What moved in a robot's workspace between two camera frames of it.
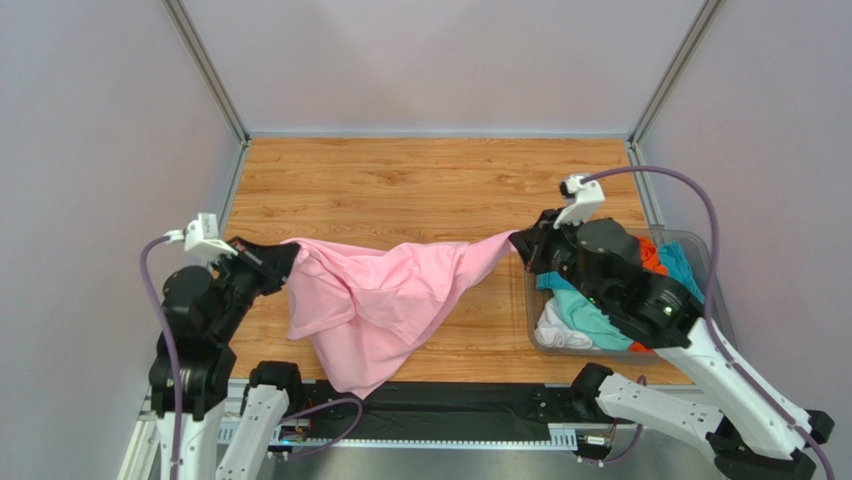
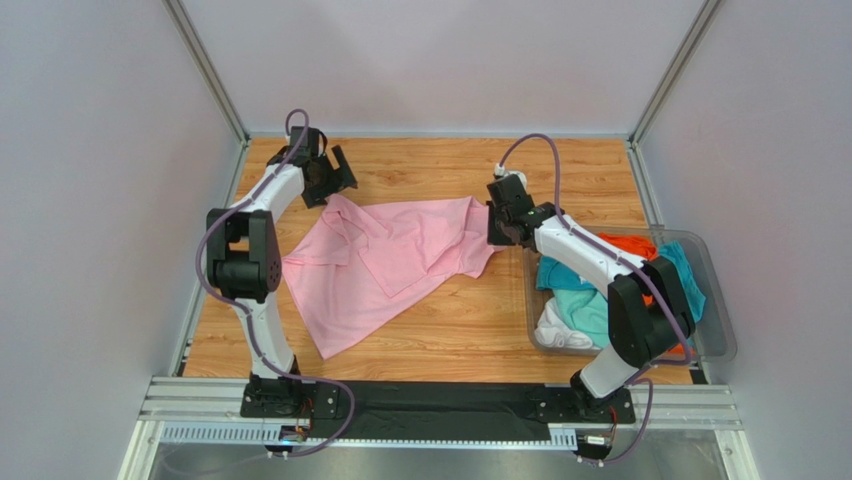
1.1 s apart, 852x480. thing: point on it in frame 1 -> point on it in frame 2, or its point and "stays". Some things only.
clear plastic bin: [561, 318] stays
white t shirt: [553, 329] stays
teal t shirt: [672, 262] stays
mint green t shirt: [591, 321] stays
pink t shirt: [371, 310] -> [363, 260]
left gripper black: [272, 262] -> [340, 178]
